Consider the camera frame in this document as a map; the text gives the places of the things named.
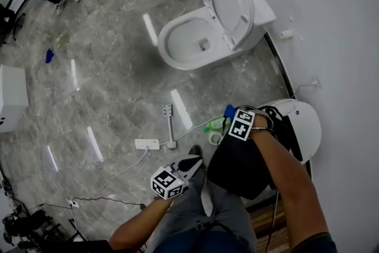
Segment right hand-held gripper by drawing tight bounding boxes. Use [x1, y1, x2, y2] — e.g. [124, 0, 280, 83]
[227, 105, 269, 142]

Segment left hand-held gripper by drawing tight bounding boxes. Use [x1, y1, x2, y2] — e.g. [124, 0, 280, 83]
[150, 154, 205, 201]

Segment blue cloth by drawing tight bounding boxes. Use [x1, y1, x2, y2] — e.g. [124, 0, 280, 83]
[223, 104, 237, 120]

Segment black backpack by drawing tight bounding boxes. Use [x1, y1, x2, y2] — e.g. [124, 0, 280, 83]
[206, 105, 303, 201]

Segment person's left forearm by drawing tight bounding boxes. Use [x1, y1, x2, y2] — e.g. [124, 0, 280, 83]
[108, 197, 178, 253]

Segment person's right forearm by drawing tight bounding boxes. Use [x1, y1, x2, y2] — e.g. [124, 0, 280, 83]
[249, 113, 326, 250]

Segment person's black shoe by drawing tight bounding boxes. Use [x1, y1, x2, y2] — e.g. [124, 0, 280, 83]
[188, 145, 204, 158]

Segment green plastic bottle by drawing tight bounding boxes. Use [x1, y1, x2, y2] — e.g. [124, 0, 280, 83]
[203, 116, 227, 133]

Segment white tape roll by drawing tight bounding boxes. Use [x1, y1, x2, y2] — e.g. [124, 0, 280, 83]
[208, 133, 223, 146]

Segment white power strip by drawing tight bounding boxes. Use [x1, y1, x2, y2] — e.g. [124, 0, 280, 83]
[134, 138, 161, 151]

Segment person's grey jeans legs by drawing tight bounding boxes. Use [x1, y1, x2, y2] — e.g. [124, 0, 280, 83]
[152, 167, 258, 253]

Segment white toilet with open lid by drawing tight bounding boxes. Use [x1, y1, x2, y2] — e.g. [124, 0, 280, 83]
[156, 0, 278, 71]

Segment person's dark shirt sleeve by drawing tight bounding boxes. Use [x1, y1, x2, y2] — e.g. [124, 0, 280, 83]
[289, 231, 339, 253]

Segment blue crumpled rag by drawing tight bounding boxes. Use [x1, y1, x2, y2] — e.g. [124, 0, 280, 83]
[44, 48, 56, 65]

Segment white cabinet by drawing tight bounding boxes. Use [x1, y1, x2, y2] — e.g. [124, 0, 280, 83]
[0, 64, 30, 134]

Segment black chair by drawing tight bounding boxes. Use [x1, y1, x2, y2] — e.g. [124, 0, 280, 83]
[0, 4, 26, 46]

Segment white toilet power cable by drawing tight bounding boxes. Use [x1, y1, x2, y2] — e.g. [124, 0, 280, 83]
[159, 121, 214, 146]

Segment white power strip cable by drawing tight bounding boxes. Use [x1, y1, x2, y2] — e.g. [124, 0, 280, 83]
[73, 148, 149, 202]

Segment thin black floor cable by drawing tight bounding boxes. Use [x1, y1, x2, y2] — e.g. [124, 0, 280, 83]
[72, 194, 146, 209]

